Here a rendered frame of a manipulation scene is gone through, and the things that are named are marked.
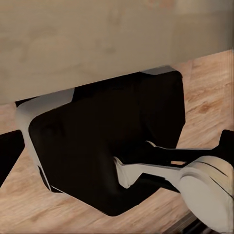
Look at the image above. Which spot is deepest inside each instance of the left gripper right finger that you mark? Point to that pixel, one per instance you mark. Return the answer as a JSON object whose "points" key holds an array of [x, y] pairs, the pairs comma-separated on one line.
{"points": [[226, 144]]}

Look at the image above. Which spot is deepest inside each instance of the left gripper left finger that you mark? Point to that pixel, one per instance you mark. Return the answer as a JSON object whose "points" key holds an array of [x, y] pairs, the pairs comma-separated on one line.
{"points": [[11, 146]]}

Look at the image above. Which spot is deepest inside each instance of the coffee table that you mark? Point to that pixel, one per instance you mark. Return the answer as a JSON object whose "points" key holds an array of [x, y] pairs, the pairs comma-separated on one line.
{"points": [[47, 46]]}

